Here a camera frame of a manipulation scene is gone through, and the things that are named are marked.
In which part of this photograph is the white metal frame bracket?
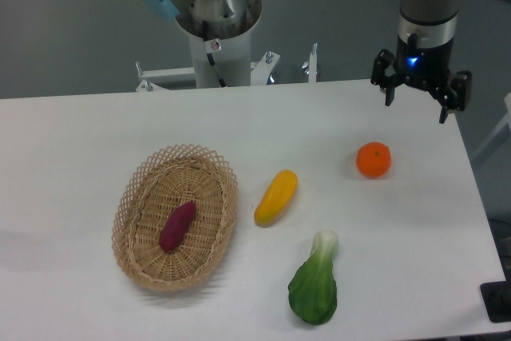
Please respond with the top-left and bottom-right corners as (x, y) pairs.
(134, 42), (320, 93)

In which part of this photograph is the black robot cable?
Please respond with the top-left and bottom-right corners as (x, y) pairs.
(201, 21), (227, 89)

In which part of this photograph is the oval wicker basket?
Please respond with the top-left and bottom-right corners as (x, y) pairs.
(112, 145), (238, 292)

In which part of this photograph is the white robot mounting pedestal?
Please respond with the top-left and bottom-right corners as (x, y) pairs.
(176, 0), (262, 86)

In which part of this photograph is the purple sweet potato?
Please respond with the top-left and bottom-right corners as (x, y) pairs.
(159, 201), (196, 252)

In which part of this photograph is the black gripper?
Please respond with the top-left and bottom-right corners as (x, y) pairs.
(370, 38), (472, 124)

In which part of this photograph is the green bok choy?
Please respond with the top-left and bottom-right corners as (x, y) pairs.
(287, 229), (339, 326)

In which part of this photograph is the orange tangerine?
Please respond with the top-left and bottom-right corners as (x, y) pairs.
(355, 141), (392, 179)

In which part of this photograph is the yellow mango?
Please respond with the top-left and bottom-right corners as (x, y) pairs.
(254, 169), (299, 227)

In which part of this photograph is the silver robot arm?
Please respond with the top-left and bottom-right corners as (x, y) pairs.
(142, 0), (472, 121)

